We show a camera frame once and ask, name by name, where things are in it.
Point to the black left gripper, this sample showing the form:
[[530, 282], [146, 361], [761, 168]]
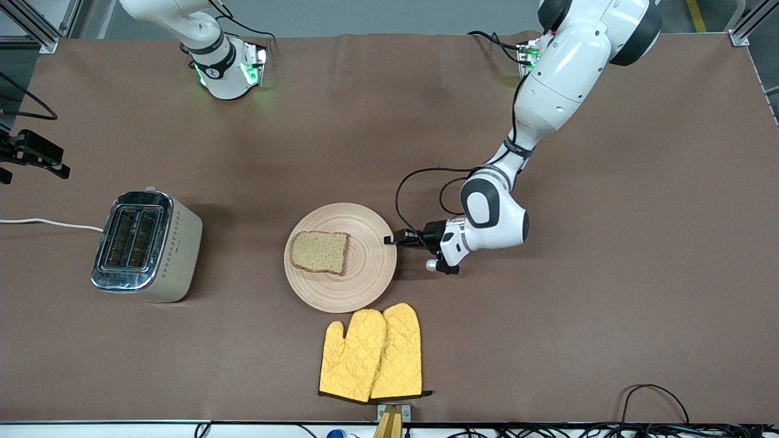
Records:
[[433, 234]]

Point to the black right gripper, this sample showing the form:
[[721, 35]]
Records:
[[29, 151]]

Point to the round wooden plate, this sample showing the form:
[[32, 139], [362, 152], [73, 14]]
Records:
[[365, 274]]

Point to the brown toast slice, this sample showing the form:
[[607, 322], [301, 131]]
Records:
[[319, 252]]

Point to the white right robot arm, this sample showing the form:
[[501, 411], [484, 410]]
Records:
[[225, 79]]

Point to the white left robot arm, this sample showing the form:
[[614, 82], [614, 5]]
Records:
[[566, 67]]

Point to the yellow quilted oven mitt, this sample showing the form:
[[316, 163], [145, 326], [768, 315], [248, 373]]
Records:
[[350, 365], [401, 353]]

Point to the chrome and beige toaster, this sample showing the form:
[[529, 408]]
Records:
[[179, 255]]

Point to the wooden stick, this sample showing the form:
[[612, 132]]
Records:
[[389, 426]]

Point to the blue cap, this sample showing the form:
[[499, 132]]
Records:
[[336, 434]]

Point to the green-lit base control box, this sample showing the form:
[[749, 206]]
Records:
[[254, 64], [527, 58]]

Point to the aluminium frame profile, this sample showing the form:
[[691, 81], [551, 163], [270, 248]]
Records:
[[739, 39], [48, 44]]

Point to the small metal bracket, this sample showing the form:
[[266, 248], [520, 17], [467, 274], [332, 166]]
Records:
[[406, 413]]

